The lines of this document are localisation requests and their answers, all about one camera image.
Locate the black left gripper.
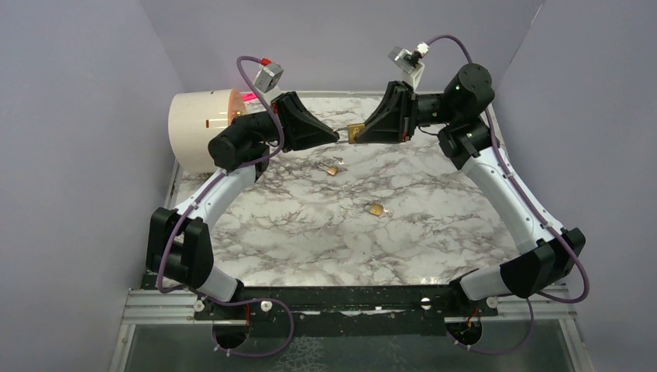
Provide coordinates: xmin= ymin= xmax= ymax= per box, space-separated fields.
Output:
xmin=232 ymin=91 xmax=339 ymax=153

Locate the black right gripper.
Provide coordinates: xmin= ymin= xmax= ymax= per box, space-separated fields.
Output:
xmin=353 ymin=81 xmax=458 ymax=145

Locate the small brass padlock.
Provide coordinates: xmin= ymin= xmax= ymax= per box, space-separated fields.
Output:
xmin=334 ymin=123 xmax=366 ymax=144

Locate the brass padlock long shackle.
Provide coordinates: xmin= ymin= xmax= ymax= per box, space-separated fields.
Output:
xmin=315 ymin=161 xmax=340 ymax=177

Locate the brass padlock with key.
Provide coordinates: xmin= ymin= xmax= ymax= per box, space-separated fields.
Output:
xmin=363 ymin=202 xmax=393 ymax=217

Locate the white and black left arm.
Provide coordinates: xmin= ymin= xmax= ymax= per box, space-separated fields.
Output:
xmin=146 ymin=89 xmax=339 ymax=319

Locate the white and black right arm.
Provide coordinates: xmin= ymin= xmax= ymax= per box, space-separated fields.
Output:
xmin=348 ymin=63 xmax=586 ymax=315

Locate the pink marker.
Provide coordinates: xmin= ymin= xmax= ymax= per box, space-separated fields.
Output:
xmin=242 ymin=92 xmax=257 ymax=102

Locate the cream cylindrical container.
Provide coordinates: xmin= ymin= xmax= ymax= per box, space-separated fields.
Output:
xmin=167 ymin=89 xmax=246 ymax=174

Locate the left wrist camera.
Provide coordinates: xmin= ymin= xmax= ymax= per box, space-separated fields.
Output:
xmin=253 ymin=58 xmax=284 ymax=94

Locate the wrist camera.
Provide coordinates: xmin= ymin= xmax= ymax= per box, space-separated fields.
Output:
xmin=253 ymin=58 xmax=284 ymax=94
xmin=388 ymin=43 xmax=430 ymax=90

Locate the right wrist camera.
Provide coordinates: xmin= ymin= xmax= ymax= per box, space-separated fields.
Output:
xmin=388 ymin=43 xmax=430 ymax=90

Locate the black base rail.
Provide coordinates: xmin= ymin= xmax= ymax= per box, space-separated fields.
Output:
xmin=141 ymin=272 xmax=499 ymax=339

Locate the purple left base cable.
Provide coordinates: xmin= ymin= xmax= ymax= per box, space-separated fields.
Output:
xmin=194 ymin=292 xmax=297 ymax=360

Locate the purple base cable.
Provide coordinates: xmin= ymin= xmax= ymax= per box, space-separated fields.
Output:
xmin=445 ymin=298 xmax=535 ymax=357
xmin=194 ymin=292 xmax=297 ymax=360

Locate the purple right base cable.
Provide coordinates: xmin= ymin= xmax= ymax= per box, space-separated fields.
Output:
xmin=445 ymin=298 xmax=535 ymax=357

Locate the aluminium frame rail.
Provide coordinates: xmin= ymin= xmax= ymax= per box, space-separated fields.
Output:
xmin=121 ymin=290 xmax=246 ymax=326

